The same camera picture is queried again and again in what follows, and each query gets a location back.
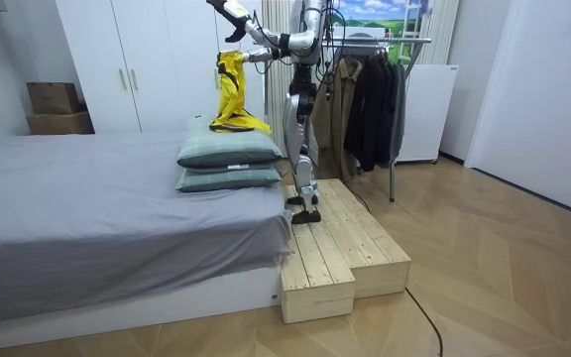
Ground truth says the grey bed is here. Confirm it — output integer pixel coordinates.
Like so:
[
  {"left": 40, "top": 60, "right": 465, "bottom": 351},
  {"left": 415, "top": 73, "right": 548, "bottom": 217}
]
[{"left": 0, "top": 129, "right": 294, "bottom": 354}]

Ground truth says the grey hanging coat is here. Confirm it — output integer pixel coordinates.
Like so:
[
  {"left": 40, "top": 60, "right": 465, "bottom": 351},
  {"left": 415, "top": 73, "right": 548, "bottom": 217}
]
[{"left": 386, "top": 60, "right": 408, "bottom": 166}]

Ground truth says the green striped pillow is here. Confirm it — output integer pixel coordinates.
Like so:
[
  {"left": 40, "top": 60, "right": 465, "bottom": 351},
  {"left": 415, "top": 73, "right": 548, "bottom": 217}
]
[
  {"left": 174, "top": 165, "right": 284, "bottom": 194},
  {"left": 176, "top": 116, "right": 285, "bottom": 171}
]

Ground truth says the small cardboard box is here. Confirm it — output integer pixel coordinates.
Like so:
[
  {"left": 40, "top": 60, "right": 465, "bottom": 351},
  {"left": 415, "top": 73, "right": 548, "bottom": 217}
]
[{"left": 26, "top": 81, "right": 81, "bottom": 116}]

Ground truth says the robot body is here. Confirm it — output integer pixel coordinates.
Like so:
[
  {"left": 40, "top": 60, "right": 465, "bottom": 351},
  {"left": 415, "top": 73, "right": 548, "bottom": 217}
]
[{"left": 285, "top": 0, "right": 347, "bottom": 88}]

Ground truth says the black hanging coat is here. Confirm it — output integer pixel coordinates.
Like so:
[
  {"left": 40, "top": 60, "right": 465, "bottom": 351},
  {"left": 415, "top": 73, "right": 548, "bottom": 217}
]
[{"left": 342, "top": 53, "right": 392, "bottom": 174}]

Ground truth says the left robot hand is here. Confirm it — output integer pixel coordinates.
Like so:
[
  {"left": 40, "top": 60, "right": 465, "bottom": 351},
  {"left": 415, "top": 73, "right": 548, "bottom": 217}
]
[{"left": 205, "top": 0, "right": 253, "bottom": 45}]

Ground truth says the white door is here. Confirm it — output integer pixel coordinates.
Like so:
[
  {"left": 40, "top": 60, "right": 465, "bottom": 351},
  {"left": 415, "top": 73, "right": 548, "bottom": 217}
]
[{"left": 464, "top": 0, "right": 571, "bottom": 223}]

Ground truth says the yellow garment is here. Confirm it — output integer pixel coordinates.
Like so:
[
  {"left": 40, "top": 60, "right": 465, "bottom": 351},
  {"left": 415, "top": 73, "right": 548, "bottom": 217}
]
[{"left": 208, "top": 49, "right": 273, "bottom": 136}]

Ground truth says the white wardrobe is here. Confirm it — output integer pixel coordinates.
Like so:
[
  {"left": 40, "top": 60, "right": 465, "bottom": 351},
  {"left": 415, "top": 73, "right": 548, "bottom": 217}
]
[{"left": 55, "top": 0, "right": 268, "bottom": 135}]

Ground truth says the low wooden step platform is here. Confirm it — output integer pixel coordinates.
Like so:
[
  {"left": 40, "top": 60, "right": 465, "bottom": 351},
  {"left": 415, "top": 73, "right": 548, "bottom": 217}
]
[{"left": 280, "top": 184, "right": 357, "bottom": 325}]

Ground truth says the metal clothes rack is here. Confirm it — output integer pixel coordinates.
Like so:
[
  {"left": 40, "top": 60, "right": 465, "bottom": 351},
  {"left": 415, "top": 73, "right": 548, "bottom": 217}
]
[{"left": 321, "top": 36, "right": 433, "bottom": 203}]

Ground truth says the beige hanging jacket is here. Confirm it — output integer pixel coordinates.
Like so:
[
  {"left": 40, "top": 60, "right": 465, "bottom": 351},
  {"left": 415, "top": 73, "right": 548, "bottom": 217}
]
[{"left": 311, "top": 56, "right": 365, "bottom": 182}]

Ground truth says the tall wooden step platform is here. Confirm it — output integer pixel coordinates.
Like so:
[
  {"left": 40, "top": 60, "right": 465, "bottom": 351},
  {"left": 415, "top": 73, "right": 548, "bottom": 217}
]
[{"left": 313, "top": 178, "right": 413, "bottom": 300}]

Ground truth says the black floor cable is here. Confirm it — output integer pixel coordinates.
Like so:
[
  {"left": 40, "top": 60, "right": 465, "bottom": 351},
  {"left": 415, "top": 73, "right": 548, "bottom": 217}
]
[{"left": 343, "top": 181, "right": 444, "bottom": 357}]

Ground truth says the white pleated curtain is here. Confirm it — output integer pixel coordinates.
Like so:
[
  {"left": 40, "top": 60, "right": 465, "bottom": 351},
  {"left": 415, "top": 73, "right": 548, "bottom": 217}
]
[
  {"left": 416, "top": 0, "right": 462, "bottom": 67},
  {"left": 261, "top": 0, "right": 297, "bottom": 159}
]

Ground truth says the landscape wall poster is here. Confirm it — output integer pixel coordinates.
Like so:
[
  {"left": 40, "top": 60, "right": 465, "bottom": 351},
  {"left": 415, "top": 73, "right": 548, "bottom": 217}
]
[{"left": 331, "top": 0, "right": 434, "bottom": 64}]

